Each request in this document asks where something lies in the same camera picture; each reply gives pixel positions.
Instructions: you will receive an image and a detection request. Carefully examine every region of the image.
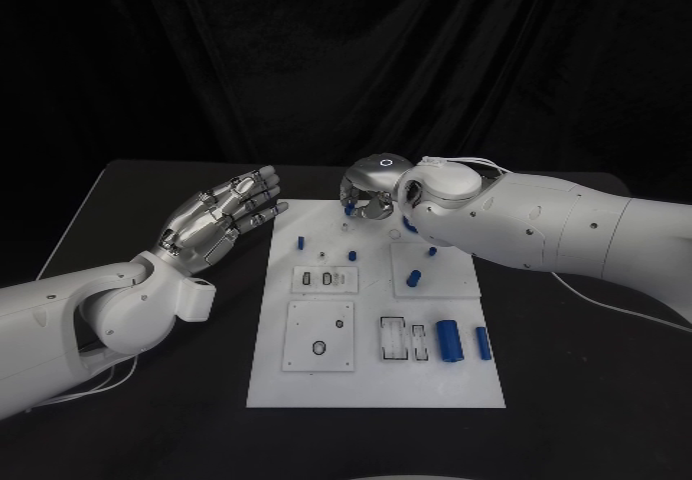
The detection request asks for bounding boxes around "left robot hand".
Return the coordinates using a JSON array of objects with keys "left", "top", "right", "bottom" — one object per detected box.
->
[{"left": 156, "top": 165, "right": 291, "bottom": 276}]

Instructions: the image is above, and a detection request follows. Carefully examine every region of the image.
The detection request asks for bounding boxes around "large blue cylinder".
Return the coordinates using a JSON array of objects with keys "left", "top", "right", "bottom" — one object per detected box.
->
[{"left": 435, "top": 319, "right": 467, "bottom": 364}]

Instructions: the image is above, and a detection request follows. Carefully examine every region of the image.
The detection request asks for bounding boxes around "white cable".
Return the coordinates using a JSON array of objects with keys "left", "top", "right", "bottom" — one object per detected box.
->
[
  {"left": 549, "top": 271, "right": 692, "bottom": 324},
  {"left": 419, "top": 155, "right": 513, "bottom": 176},
  {"left": 32, "top": 355, "right": 140, "bottom": 410},
  {"left": 50, "top": 367, "right": 118, "bottom": 402}
]

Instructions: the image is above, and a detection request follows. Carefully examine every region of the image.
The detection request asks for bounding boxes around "thin long blue cylinder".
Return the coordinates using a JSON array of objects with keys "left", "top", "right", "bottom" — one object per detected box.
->
[{"left": 474, "top": 326, "right": 493, "bottom": 362}]

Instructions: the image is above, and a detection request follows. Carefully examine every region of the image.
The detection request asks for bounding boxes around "white task board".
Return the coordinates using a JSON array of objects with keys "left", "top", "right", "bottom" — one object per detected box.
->
[{"left": 245, "top": 198, "right": 507, "bottom": 410}]

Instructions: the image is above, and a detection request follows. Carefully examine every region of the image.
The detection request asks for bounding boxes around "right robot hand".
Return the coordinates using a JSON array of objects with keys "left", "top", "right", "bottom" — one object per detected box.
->
[{"left": 339, "top": 152, "right": 415, "bottom": 222}]

